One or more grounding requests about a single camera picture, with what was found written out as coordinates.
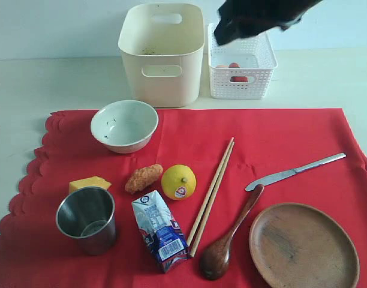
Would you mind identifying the wooden chopstick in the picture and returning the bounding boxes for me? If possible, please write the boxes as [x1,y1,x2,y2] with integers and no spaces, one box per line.
[190,141,234,258]
[186,137,234,246]

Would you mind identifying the stainless steel cup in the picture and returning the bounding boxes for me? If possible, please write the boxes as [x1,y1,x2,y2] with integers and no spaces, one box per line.
[56,186,117,256]

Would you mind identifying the white ceramic bowl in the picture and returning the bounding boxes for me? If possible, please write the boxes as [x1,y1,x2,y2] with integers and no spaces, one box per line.
[90,100,159,154]

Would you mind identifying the cream plastic storage bin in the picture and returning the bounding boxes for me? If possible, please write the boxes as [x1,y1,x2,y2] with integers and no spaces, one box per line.
[118,3,204,107]

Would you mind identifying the upper wooden chopstick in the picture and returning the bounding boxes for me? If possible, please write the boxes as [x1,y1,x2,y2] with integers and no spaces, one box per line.
[186,137,234,246]

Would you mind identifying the fried chicken nugget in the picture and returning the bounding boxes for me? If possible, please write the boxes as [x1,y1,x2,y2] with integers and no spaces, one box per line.
[125,164,163,194]

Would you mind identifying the yellow lemon with sticker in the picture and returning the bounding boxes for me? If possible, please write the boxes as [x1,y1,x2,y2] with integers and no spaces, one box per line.
[161,164,197,200]

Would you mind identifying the blue white milk carton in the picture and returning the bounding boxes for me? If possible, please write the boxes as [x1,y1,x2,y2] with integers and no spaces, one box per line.
[132,190,189,273]

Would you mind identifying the round wooden plate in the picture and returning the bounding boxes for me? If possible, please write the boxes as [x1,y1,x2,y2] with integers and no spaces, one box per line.
[249,203,360,287]

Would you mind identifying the dark wooden spoon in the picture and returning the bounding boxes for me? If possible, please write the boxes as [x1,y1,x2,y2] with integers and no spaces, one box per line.
[200,184,264,280]

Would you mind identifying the yellow cheese wedge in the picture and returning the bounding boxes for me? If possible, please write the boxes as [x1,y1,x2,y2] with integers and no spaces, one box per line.
[68,176,112,194]

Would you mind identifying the red sausage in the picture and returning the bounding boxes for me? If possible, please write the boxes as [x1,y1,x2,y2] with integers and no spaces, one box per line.
[228,62,248,83]

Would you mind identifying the lower wooden chopstick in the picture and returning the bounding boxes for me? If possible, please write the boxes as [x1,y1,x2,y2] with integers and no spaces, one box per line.
[190,141,234,258]

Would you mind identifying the stainless steel table knife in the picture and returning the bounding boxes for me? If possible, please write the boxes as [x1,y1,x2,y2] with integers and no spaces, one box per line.
[245,153,346,192]

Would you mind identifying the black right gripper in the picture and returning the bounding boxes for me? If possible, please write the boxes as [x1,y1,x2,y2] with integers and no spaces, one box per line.
[213,0,321,46]

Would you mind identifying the white perforated plastic basket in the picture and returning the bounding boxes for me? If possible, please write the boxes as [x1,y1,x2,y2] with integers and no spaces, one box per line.
[207,23,277,100]

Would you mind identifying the red scalloped table cloth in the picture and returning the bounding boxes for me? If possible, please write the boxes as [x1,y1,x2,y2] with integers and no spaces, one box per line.
[0,109,367,287]

